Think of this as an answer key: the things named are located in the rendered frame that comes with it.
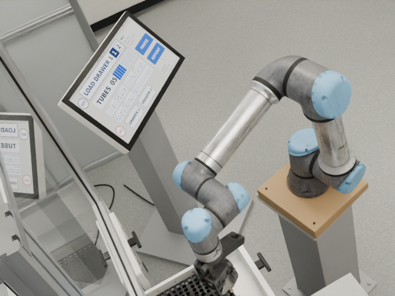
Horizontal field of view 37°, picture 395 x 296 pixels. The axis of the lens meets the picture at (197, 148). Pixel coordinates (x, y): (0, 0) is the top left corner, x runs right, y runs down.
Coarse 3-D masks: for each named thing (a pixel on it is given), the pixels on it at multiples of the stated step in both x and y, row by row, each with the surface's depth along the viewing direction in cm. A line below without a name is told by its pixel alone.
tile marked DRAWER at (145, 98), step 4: (148, 88) 231; (152, 88) 232; (144, 92) 229; (148, 92) 230; (152, 92) 231; (140, 96) 228; (144, 96) 229; (148, 96) 230; (152, 96) 231; (140, 100) 227; (144, 100) 228; (148, 100) 229; (144, 104) 228; (148, 104) 229
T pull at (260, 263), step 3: (258, 255) 181; (261, 255) 181; (261, 258) 180; (264, 258) 180; (255, 261) 180; (258, 261) 180; (261, 261) 180; (264, 261) 179; (255, 264) 180; (258, 264) 179; (261, 264) 179; (264, 264) 179; (267, 264) 178; (258, 267) 179; (261, 267) 179; (267, 267) 178; (267, 270) 177; (270, 270) 177
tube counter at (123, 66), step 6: (126, 54) 230; (132, 54) 232; (120, 60) 228; (126, 60) 229; (132, 60) 231; (120, 66) 227; (126, 66) 229; (114, 72) 225; (120, 72) 226; (108, 78) 223; (114, 78) 224; (120, 78) 225; (114, 84) 223
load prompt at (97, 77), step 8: (112, 48) 228; (120, 48) 230; (104, 56) 225; (112, 56) 227; (104, 64) 224; (112, 64) 225; (96, 72) 221; (104, 72) 222; (88, 80) 218; (96, 80) 220; (88, 88) 217; (96, 88) 219; (88, 96) 216
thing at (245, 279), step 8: (232, 256) 192; (240, 264) 189; (184, 272) 186; (192, 272) 188; (240, 272) 188; (248, 272) 187; (168, 280) 186; (176, 280) 187; (240, 280) 186; (248, 280) 185; (152, 288) 185; (160, 288) 186; (168, 288) 188; (240, 288) 184; (248, 288) 183; (256, 288) 182
